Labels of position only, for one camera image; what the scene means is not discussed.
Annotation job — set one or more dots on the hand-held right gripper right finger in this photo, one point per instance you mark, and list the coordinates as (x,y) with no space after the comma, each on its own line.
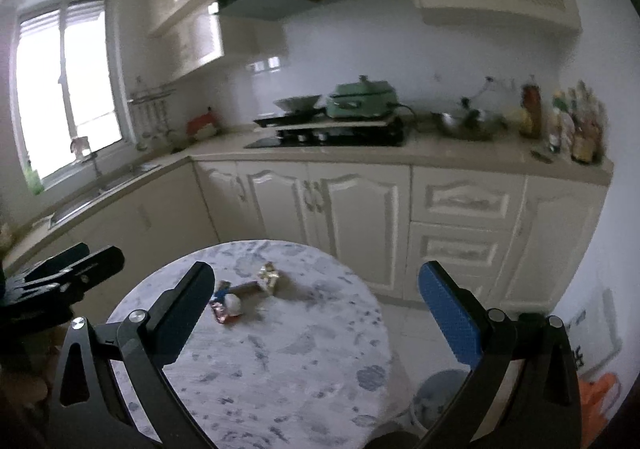
(450,314)

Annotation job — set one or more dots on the round table with floral tablecloth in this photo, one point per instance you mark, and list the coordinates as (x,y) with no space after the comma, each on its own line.
(280,359)

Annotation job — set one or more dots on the wall utensil rack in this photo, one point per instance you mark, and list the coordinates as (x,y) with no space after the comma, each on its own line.
(150,109)

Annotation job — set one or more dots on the red and blue wrapper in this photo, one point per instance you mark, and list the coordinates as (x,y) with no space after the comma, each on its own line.
(220,306)

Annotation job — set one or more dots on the wooden board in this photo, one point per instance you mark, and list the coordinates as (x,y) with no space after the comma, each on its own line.
(340,124)

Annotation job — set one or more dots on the window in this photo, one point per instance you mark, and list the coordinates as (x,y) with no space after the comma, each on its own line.
(70,94)

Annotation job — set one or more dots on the red kitchen item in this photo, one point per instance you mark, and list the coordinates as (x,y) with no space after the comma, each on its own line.
(202,124)

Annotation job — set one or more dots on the gold foil wrapper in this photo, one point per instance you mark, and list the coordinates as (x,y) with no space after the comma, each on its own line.
(269,278)

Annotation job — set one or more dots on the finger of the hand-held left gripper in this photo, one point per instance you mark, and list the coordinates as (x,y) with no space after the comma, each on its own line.
(95,266)
(60,259)

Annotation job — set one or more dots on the black gas stove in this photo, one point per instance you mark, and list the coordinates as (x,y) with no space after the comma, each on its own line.
(325,136)

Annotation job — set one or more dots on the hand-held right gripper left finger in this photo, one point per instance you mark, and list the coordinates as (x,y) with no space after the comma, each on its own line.
(182,314)

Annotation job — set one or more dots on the cream glossy wall cabinet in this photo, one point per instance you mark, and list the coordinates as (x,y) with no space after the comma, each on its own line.
(190,29)

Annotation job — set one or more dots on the green electric cooker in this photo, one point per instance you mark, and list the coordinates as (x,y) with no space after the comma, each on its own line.
(360,99)

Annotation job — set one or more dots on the brown paper tube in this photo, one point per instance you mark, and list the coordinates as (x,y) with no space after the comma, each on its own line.
(246,287)

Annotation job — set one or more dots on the white bowl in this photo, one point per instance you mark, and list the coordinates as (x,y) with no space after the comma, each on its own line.
(297,103)

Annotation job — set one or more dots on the dark sauce bottle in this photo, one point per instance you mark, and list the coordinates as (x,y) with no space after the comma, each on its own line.
(531,109)

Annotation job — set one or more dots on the steel kitchen sink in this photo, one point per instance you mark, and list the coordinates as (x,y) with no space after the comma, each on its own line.
(100,194)

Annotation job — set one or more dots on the cream kitchen base cabinet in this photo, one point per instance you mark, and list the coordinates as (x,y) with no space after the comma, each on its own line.
(360,214)

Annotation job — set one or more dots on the orange plastic bag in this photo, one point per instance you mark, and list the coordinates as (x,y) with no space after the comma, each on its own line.
(597,399)

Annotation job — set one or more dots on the row of condiment bottles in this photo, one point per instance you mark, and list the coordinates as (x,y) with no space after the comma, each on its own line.
(575,124)

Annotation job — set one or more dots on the steel faucet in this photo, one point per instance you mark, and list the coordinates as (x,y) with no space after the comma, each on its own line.
(96,169)

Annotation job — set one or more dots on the white rice sack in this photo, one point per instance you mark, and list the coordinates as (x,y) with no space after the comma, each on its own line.
(590,334)

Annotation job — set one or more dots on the light blue trash bin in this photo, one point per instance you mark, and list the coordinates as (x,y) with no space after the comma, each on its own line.
(435,399)

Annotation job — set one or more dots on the white tissue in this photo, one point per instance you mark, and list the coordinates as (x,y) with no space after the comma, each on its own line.
(233,304)

